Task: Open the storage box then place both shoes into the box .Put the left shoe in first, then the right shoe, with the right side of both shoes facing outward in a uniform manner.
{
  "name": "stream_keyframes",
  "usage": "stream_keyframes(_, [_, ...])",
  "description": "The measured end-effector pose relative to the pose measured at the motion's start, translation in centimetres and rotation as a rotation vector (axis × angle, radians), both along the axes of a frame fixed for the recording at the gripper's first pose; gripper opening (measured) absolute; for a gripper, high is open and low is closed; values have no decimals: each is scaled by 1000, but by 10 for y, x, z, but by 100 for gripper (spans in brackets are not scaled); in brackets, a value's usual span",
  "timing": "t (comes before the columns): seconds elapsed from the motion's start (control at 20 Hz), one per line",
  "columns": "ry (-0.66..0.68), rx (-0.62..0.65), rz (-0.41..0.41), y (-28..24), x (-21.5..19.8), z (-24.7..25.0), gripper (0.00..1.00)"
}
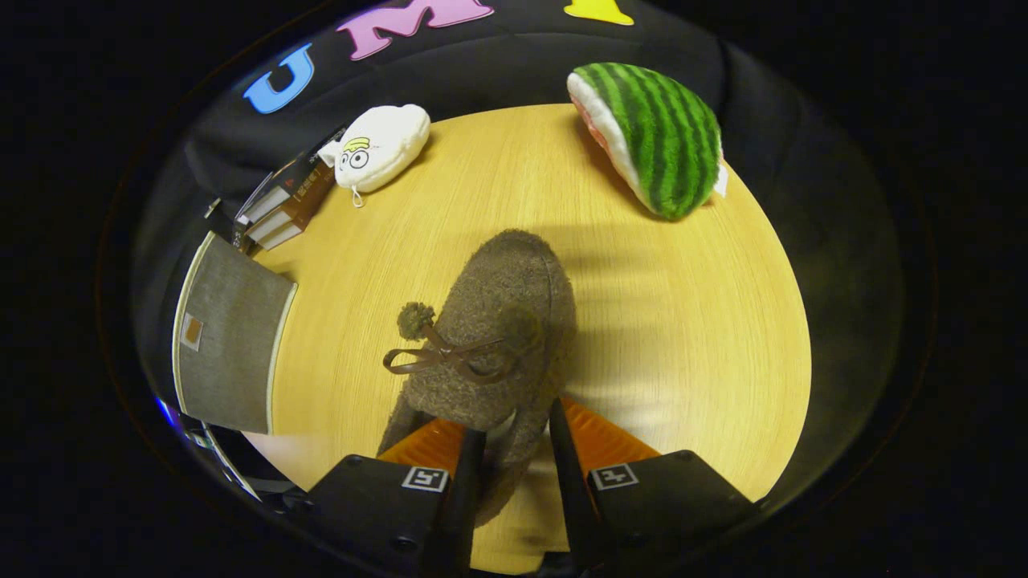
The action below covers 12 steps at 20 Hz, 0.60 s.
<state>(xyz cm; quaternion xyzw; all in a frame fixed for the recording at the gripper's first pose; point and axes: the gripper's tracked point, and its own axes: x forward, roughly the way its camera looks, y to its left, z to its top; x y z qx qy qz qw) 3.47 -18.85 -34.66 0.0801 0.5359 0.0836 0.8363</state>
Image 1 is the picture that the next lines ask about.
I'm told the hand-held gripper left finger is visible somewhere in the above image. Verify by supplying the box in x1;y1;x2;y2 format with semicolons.
308;417;487;576

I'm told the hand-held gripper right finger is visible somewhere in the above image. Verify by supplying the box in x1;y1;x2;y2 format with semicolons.
548;397;757;564

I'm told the brown fuzzy shoe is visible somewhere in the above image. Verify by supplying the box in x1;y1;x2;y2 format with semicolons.
377;228;578;527

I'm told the grey fabric storage box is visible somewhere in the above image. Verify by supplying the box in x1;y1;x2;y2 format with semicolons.
172;230;299;436

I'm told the brown hardcover book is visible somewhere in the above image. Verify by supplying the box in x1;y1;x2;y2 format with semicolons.
243;165;337;252

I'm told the watermelon slice plush toy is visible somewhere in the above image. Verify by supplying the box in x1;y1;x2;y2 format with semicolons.
566;62;728;222

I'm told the white plush toy with face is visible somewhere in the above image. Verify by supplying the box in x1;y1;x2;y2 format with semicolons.
318;104;432;209

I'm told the black book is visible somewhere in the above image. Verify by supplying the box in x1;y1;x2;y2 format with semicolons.
235;127;348;227

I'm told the black backdrop cloth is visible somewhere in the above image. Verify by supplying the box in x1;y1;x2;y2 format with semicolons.
128;0;904;499

